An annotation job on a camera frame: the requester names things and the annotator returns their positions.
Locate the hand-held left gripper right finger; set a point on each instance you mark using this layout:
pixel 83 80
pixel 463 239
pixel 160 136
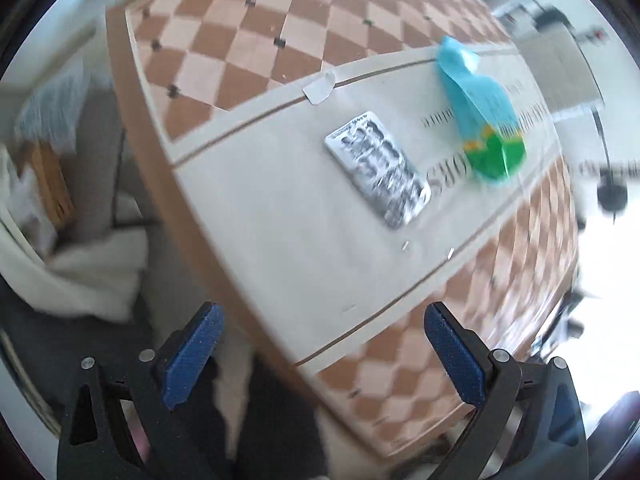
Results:
pixel 455 355

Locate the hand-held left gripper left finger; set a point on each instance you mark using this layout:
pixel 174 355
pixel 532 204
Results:
pixel 195 355

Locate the silver blister pack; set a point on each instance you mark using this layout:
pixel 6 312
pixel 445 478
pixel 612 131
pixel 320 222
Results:
pixel 377 167

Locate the blue green plastic wrapper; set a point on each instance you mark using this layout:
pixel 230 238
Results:
pixel 480 105

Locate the white cloth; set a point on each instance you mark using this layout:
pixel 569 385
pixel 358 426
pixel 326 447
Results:
pixel 95 272

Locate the checkered tablecloth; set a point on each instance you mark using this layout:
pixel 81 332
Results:
pixel 250 185

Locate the grey shell chair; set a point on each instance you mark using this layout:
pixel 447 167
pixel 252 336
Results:
pixel 20 260

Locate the small white paper scrap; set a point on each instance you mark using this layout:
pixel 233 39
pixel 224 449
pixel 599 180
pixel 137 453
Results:
pixel 319 90

